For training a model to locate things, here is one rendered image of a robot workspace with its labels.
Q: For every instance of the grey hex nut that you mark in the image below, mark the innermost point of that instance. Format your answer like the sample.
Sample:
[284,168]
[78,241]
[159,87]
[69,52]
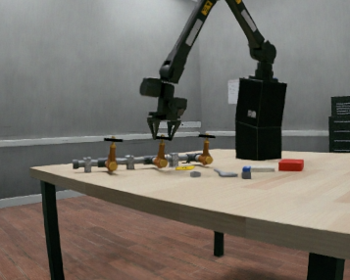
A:
[195,174]

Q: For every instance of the red flat rectangular block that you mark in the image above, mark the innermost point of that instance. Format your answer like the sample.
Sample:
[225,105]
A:
[290,165]

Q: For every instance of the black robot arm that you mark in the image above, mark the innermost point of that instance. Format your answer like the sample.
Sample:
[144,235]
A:
[173,67]

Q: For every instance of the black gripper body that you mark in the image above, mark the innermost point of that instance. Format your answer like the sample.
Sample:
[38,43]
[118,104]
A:
[164,116]

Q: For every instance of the grey pipe manifold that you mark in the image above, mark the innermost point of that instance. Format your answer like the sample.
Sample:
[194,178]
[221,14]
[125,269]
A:
[111,163]

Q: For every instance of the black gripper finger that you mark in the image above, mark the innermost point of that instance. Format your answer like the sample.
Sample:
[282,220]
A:
[170,125]
[156,122]

